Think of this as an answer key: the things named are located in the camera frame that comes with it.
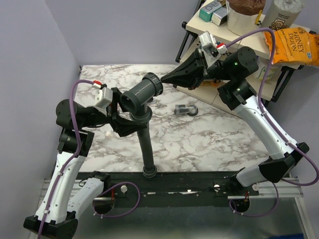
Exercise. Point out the cream tiered shelf rack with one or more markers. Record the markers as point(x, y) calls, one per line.
point(240, 64)

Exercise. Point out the orange honey dijon chip bag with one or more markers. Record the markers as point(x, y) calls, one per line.
point(296, 46)

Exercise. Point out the white tub brown lid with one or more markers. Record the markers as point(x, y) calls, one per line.
point(243, 15)

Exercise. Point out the grey T pipe fitting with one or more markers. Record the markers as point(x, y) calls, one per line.
point(135, 100)

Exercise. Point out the silver small box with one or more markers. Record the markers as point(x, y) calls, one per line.
point(219, 17)

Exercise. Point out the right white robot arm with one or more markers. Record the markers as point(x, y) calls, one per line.
point(284, 151)

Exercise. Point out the orange snack bag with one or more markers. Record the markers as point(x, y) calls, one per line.
point(209, 83)

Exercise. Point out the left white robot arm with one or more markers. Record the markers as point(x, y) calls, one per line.
point(58, 215)

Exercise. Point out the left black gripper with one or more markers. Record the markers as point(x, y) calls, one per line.
point(123, 127)

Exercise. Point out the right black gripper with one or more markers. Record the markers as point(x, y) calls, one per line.
point(190, 74)

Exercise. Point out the grey cylindrical canister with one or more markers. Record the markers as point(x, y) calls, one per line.
point(282, 14)

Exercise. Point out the aluminium frame rail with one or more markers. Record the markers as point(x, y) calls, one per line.
point(264, 190)

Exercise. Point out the teal green box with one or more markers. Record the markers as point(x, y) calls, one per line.
point(206, 12)

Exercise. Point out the clear plastic pipe fitting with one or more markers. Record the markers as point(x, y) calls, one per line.
point(190, 110)

